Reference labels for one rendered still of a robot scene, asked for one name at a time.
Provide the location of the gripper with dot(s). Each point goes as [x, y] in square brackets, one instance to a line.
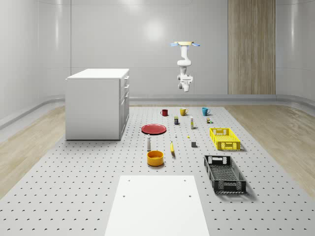
[185, 79]

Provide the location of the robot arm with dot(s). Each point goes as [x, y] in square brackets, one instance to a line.
[183, 62]

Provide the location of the yellow mug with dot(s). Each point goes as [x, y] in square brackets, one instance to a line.
[182, 112]

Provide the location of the blue mug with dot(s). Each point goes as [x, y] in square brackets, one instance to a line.
[205, 111]

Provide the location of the red mug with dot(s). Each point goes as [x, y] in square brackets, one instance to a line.
[164, 113]

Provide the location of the dark blue flat-sided can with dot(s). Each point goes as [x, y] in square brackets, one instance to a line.
[176, 121]

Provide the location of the tall white and yellow bottle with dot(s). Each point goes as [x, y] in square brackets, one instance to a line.
[192, 123]

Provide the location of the puzzle cube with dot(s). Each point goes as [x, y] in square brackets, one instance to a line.
[209, 120]

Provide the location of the red plate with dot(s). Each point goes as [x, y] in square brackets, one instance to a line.
[154, 128]

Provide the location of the grey cube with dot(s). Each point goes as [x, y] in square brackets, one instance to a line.
[194, 144]

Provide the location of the banana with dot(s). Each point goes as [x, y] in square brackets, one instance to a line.
[172, 148]

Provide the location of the small white bottle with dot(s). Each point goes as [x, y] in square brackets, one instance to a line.
[148, 145]

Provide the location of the yellow basket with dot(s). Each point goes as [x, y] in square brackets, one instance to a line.
[229, 145]

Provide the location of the yellow bowl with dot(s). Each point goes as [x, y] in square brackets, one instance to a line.
[155, 161]

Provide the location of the white cabinet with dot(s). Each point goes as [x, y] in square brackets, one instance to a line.
[93, 108]

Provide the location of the dark grey basket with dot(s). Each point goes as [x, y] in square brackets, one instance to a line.
[227, 186]

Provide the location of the white board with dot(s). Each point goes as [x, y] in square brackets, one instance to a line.
[157, 209]

